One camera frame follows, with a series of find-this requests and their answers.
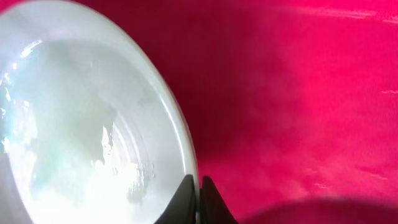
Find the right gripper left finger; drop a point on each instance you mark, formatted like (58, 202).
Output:
(182, 208)

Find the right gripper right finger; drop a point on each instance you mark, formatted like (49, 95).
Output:
(213, 209)

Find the mint green plate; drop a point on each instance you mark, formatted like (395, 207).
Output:
(90, 132)

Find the red plastic tray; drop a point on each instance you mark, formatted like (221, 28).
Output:
(292, 110)

